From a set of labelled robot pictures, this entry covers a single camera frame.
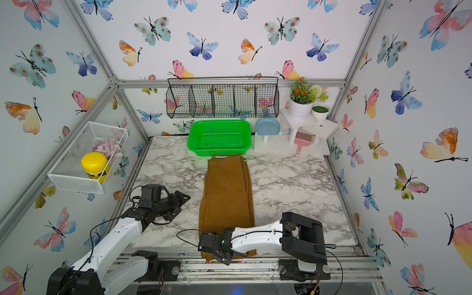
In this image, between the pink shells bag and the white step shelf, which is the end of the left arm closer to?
the pink shells bag

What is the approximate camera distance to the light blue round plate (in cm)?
106

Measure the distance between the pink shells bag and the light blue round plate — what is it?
0.67m

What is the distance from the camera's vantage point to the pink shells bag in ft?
2.27

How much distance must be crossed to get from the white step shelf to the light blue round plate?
0.08ft

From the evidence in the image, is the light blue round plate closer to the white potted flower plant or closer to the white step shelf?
the white step shelf
